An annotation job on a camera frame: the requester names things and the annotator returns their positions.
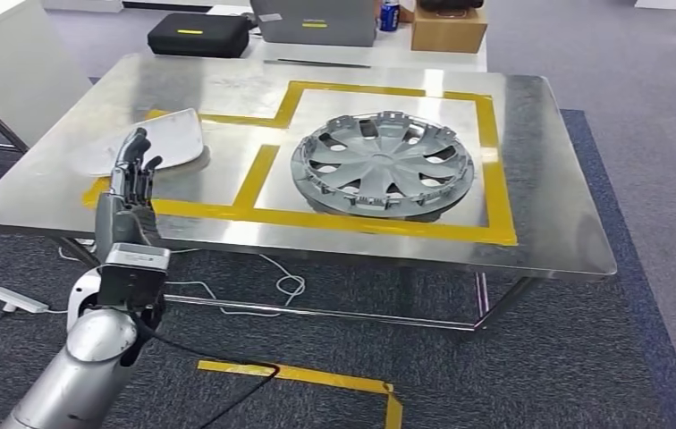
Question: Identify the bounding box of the white plastic car body part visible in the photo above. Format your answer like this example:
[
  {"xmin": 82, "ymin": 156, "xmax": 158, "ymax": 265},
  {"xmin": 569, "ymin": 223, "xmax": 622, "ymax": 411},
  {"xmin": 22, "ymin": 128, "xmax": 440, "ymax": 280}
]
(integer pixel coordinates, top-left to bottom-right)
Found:
[{"xmin": 68, "ymin": 107, "xmax": 207, "ymax": 178}]

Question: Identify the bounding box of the stainless steel workbench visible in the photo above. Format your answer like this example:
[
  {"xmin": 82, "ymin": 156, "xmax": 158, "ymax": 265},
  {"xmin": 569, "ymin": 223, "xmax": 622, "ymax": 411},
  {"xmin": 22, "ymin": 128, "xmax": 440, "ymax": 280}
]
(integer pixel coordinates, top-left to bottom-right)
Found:
[
  {"xmin": 0, "ymin": 52, "xmax": 618, "ymax": 333},
  {"xmin": 0, "ymin": 0, "xmax": 94, "ymax": 156}
]

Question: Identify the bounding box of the yellow tape outline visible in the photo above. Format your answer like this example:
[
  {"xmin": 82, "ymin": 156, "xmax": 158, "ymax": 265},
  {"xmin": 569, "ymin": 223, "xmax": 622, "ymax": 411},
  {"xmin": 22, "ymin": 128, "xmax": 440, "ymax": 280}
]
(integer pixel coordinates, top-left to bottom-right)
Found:
[{"xmin": 81, "ymin": 79, "xmax": 520, "ymax": 248}]

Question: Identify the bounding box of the grey plastic hubcap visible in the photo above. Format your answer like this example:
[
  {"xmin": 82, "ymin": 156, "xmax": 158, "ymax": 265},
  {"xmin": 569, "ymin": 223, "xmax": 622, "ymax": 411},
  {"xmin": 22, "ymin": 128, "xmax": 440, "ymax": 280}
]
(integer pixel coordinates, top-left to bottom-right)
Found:
[{"xmin": 288, "ymin": 110, "xmax": 476, "ymax": 218}]

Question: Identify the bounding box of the yellow floor tape strip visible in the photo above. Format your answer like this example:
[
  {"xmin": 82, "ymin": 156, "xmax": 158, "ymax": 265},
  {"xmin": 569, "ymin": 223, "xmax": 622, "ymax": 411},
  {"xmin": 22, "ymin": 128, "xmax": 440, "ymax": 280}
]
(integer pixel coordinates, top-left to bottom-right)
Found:
[{"xmin": 197, "ymin": 358, "xmax": 405, "ymax": 429}]

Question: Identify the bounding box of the white table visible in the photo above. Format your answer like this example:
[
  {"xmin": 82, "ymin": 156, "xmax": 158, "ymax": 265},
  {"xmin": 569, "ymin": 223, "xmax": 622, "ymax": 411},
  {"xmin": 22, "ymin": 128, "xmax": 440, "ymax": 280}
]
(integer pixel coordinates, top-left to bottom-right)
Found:
[{"xmin": 207, "ymin": 4, "xmax": 490, "ymax": 74}]

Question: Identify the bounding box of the grey laptop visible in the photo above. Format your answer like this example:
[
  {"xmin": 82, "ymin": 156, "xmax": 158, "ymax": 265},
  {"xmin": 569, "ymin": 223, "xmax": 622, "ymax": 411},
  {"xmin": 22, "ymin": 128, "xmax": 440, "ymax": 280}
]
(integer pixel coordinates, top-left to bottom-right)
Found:
[{"xmin": 248, "ymin": 0, "xmax": 378, "ymax": 70}]

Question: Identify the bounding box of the blue drink can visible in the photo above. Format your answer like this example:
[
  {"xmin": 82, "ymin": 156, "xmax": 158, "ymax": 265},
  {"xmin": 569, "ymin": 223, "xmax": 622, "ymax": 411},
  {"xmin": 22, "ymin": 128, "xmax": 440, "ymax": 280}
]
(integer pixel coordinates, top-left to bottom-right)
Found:
[{"xmin": 378, "ymin": 0, "xmax": 402, "ymax": 33}]

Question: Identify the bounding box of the cardboard box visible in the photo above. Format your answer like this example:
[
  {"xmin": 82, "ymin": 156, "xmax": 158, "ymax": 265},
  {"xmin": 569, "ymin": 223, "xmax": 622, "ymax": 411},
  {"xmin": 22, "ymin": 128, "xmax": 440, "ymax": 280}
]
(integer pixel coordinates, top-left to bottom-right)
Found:
[{"xmin": 410, "ymin": 5, "xmax": 490, "ymax": 55}]

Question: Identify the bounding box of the black zip case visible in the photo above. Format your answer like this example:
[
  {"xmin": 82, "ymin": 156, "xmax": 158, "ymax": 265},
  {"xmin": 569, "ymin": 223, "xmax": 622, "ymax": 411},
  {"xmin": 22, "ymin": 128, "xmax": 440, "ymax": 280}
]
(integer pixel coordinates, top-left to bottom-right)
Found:
[{"xmin": 146, "ymin": 12, "xmax": 252, "ymax": 60}]

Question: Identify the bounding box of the black bag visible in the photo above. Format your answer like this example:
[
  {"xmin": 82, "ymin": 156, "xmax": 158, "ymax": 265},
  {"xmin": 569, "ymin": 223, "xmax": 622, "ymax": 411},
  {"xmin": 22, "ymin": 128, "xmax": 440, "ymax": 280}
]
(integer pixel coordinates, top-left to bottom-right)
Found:
[{"xmin": 417, "ymin": 0, "xmax": 486, "ymax": 13}]

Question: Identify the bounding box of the white power strip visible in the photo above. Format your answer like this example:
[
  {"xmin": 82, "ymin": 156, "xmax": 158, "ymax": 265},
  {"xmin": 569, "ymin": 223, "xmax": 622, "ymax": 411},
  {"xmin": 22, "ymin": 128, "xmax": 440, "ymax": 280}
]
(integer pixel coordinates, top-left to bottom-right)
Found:
[{"xmin": 0, "ymin": 285, "xmax": 51, "ymax": 315}]

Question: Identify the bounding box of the white floor cable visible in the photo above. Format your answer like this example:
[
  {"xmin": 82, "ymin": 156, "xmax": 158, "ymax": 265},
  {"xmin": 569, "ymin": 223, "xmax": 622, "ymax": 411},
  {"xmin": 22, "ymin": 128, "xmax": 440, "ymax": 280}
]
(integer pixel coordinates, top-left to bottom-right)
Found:
[{"xmin": 47, "ymin": 239, "xmax": 308, "ymax": 318}]

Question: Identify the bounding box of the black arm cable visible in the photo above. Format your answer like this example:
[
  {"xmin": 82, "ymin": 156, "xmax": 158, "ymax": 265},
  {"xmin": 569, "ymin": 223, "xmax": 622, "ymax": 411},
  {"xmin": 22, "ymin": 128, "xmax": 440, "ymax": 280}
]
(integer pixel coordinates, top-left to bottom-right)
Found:
[{"xmin": 135, "ymin": 307, "xmax": 283, "ymax": 429}]

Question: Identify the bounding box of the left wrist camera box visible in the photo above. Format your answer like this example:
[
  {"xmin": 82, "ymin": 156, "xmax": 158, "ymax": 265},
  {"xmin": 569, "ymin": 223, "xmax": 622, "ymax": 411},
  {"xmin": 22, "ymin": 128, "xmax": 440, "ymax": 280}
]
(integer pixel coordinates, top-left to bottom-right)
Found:
[{"xmin": 97, "ymin": 241, "xmax": 172, "ymax": 309}]

